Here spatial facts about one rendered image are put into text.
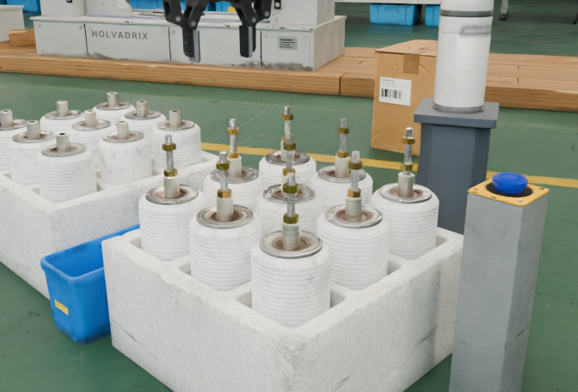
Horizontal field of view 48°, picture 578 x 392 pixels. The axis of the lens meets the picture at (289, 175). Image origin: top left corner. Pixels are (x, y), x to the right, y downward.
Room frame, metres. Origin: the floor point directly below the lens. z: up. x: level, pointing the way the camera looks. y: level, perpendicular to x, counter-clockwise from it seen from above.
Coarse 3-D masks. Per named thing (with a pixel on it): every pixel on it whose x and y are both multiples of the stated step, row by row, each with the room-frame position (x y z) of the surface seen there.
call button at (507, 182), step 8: (496, 176) 0.72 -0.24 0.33; (504, 176) 0.72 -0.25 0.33; (512, 176) 0.72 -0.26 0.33; (520, 176) 0.72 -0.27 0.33; (496, 184) 0.71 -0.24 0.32; (504, 184) 0.70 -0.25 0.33; (512, 184) 0.70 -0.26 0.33; (520, 184) 0.70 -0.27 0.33; (504, 192) 0.71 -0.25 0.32; (512, 192) 0.70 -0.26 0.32; (520, 192) 0.71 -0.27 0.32
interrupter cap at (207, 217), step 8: (208, 208) 0.81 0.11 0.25; (216, 208) 0.81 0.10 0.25; (240, 208) 0.81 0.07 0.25; (248, 208) 0.81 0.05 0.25; (200, 216) 0.78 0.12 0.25; (208, 216) 0.78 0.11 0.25; (216, 216) 0.79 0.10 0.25; (240, 216) 0.78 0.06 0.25; (248, 216) 0.78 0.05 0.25; (200, 224) 0.76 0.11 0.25; (208, 224) 0.75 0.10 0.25; (216, 224) 0.75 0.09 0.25; (224, 224) 0.75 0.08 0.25; (232, 224) 0.75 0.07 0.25; (240, 224) 0.75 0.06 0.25
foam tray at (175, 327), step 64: (128, 256) 0.81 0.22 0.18; (448, 256) 0.82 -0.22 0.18; (128, 320) 0.82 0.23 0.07; (192, 320) 0.71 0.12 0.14; (256, 320) 0.65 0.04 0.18; (320, 320) 0.65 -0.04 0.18; (384, 320) 0.71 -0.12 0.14; (448, 320) 0.83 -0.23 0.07; (192, 384) 0.72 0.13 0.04; (256, 384) 0.63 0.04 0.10; (320, 384) 0.63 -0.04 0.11; (384, 384) 0.72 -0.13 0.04
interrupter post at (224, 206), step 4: (216, 196) 0.78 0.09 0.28; (232, 196) 0.78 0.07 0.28; (216, 200) 0.78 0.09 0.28; (220, 200) 0.77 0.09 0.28; (224, 200) 0.77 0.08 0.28; (228, 200) 0.78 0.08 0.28; (232, 200) 0.78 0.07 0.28; (216, 204) 0.78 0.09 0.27; (220, 204) 0.77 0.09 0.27; (224, 204) 0.77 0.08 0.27; (228, 204) 0.77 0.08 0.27; (232, 204) 0.78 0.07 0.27; (220, 208) 0.77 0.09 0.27; (224, 208) 0.77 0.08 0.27; (228, 208) 0.77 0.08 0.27; (232, 208) 0.78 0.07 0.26; (220, 212) 0.77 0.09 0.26; (224, 212) 0.77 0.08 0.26; (228, 212) 0.77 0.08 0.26; (232, 212) 0.78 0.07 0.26; (220, 216) 0.77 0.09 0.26; (224, 216) 0.77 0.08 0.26; (228, 216) 0.77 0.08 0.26; (232, 216) 0.78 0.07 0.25; (224, 220) 0.77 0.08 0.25
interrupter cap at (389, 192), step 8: (392, 184) 0.90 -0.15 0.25; (416, 184) 0.90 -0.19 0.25; (384, 192) 0.87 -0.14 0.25; (392, 192) 0.88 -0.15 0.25; (416, 192) 0.88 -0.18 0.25; (424, 192) 0.87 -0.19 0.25; (392, 200) 0.84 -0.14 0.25; (400, 200) 0.84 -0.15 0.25; (408, 200) 0.83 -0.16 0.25; (416, 200) 0.83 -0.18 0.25; (424, 200) 0.84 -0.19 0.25
